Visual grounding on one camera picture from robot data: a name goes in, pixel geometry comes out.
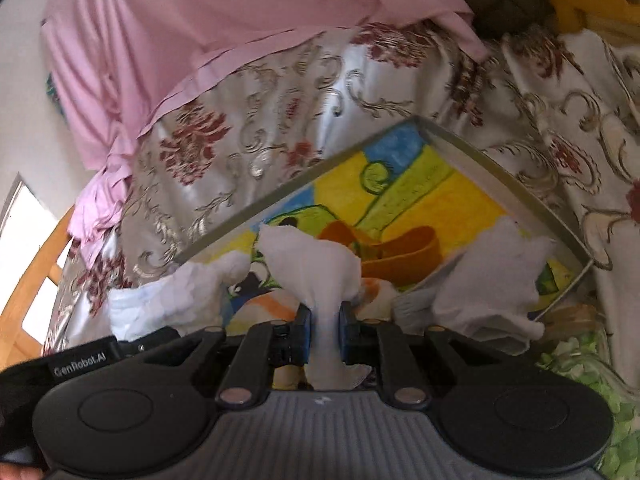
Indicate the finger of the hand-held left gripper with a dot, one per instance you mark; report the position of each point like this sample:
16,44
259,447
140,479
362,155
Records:
150,341

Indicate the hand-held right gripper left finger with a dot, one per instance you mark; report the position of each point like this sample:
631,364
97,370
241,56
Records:
302,335

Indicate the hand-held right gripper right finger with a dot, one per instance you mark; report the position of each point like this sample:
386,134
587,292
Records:
346,335

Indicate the white cloth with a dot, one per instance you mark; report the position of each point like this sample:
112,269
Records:
320,270

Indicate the white face mask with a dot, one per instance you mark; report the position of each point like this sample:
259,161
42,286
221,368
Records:
480,280

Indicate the cartoon print storage box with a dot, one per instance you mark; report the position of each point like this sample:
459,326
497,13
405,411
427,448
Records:
450,195

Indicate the white sock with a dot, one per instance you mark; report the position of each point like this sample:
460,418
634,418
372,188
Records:
170,295

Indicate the orange plastic cup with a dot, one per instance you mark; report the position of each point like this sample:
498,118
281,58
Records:
405,250

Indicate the floral patterned bedspread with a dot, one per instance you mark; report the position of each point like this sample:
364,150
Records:
280,90

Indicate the teal cloth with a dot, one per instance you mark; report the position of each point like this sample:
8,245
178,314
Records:
52,92

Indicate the bag of green foam pieces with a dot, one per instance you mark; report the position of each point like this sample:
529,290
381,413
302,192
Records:
620,410

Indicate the pink bed sheet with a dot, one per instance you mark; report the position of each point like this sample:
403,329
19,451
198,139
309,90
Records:
200,20

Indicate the yellow cloth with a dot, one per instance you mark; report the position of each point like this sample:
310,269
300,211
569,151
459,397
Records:
595,0

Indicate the wooden chair frame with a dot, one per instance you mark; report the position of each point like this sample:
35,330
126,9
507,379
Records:
30,300

